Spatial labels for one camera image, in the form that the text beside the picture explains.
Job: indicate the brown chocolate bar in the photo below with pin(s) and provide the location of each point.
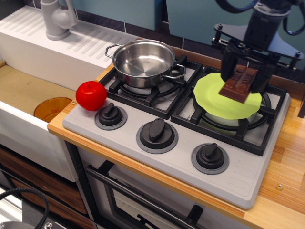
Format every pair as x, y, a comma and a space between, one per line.
238, 86

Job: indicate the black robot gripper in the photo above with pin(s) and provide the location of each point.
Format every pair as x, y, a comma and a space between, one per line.
259, 41

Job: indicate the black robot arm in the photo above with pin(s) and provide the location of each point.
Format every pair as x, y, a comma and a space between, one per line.
270, 7

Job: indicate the black stove knob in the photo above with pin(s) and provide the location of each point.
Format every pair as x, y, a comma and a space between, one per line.
110, 117
210, 159
157, 137

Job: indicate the black middle stove knob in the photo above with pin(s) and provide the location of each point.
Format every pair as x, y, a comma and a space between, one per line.
157, 137

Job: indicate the grey toy faucet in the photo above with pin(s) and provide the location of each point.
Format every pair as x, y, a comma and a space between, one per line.
58, 21

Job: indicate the black right stove knob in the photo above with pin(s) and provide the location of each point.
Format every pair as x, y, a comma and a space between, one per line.
210, 159

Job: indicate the stainless steel pot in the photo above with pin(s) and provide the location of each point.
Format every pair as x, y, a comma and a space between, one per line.
144, 63

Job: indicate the red toy apple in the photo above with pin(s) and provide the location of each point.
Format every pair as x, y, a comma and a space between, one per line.
91, 95

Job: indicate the wooden drawer front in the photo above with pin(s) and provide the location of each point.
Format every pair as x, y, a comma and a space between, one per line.
63, 196

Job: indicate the lime green plate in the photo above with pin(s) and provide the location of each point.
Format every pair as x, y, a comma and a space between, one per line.
206, 92

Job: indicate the black burner grate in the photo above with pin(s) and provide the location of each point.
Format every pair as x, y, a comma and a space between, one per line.
161, 100
256, 134

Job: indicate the orange sink drain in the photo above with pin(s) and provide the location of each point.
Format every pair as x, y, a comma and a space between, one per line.
49, 109

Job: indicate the oven door with handle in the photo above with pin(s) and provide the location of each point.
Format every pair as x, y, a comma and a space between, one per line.
137, 203

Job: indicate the white toy sink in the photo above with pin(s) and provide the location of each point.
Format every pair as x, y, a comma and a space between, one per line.
34, 69

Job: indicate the black left burner grate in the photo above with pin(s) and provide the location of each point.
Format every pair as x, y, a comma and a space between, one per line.
161, 100

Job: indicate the grey toy stove top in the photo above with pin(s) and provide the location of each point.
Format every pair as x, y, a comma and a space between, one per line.
238, 184

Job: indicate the black left stove knob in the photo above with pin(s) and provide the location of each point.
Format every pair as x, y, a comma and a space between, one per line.
110, 117

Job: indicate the black right burner grate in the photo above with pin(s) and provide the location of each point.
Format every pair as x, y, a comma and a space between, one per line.
256, 134

